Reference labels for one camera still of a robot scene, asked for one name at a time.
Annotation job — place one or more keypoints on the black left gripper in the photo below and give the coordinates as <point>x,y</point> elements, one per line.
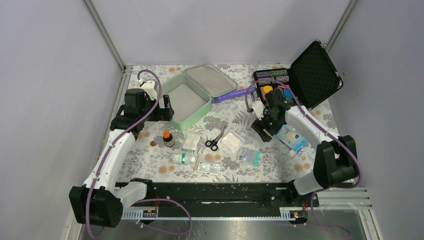
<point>163,114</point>

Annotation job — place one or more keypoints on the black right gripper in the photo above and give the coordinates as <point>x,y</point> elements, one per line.
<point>259,125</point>

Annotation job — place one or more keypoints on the blue white wipes packet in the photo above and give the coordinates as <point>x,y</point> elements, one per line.
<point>291,138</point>

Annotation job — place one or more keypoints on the white gauze packet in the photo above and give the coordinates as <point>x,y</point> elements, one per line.
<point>191,141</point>

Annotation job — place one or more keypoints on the blister pack plasters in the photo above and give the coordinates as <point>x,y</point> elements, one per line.
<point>209,168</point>

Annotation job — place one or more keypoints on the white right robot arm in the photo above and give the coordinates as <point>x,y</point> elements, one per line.
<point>335,156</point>

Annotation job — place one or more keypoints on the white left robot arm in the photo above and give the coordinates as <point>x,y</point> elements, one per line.
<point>97,202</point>

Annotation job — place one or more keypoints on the mint green medicine case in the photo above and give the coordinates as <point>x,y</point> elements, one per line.
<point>193,92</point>

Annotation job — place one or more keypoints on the brown bottle orange cap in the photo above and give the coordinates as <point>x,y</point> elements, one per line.
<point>168,139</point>

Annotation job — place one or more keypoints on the small bag teal strip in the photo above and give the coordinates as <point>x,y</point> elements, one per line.
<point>249,156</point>

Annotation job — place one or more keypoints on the white bottle green label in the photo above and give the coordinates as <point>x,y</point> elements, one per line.
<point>184,158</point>

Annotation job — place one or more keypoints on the purple cylindrical tube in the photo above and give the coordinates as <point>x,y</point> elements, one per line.
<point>233,94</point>

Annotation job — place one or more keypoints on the black poker chip case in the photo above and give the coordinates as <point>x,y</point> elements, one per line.
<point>312,77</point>

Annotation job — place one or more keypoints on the black scissors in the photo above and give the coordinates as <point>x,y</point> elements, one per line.
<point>213,144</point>

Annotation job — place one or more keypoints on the floral table mat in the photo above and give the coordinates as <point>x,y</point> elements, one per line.
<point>149,158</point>

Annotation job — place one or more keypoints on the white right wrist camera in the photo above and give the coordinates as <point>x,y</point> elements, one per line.
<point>258,108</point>

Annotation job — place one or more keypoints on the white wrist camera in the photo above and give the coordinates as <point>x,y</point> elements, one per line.
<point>149,86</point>
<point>258,108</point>

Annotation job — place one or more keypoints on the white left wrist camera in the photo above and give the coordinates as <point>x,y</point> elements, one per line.
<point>149,86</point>

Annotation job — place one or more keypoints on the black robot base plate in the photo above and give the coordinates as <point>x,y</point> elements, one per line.
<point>224,200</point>

